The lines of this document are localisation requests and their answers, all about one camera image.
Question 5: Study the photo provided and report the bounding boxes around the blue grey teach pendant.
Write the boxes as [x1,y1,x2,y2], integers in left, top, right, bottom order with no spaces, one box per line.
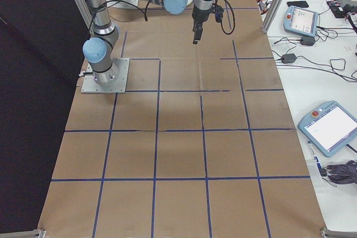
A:
[297,100,357,157]
[283,6,321,37]

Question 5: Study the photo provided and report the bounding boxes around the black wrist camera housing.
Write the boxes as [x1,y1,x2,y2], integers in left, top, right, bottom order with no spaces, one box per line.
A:
[213,4,225,24]

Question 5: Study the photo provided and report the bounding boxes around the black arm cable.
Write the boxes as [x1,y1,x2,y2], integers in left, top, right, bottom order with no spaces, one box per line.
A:
[143,0,235,35]

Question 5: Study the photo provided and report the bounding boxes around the black electronics box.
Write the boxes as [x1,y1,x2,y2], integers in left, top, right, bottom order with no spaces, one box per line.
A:
[326,0,357,31]

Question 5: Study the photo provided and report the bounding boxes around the orange black usb hub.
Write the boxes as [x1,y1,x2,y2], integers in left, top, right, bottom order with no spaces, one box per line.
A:
[258,0,273,13]

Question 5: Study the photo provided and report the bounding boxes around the black frame cover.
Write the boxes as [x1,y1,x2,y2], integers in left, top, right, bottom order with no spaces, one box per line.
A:
[0,0,94,238]

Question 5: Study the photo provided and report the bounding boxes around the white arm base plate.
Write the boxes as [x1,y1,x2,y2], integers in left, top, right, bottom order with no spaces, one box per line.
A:
[80,57,131,94]
[107,0,140,8]

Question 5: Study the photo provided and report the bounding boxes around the aluminium frame bar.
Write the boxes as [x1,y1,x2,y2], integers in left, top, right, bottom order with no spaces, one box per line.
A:
[66,0,93,27]

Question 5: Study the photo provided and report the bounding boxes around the black smartphone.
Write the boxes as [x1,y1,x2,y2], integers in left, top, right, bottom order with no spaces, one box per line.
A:
[287,0,310,8]

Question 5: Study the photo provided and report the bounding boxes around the white desk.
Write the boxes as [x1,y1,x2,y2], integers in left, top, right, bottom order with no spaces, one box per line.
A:
[248,0,357,229]

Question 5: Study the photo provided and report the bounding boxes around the dark folded umbrella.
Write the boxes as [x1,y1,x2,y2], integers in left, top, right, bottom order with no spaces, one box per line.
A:
[320,159,357,186]

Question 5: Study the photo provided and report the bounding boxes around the aluminium table edge bar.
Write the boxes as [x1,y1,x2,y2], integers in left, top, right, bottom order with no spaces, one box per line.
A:
[320,227,357,238]
[0,229,47,238]

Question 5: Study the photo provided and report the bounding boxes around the aluminium rig post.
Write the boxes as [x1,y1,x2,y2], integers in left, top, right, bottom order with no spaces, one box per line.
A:
[262,0,296,35]

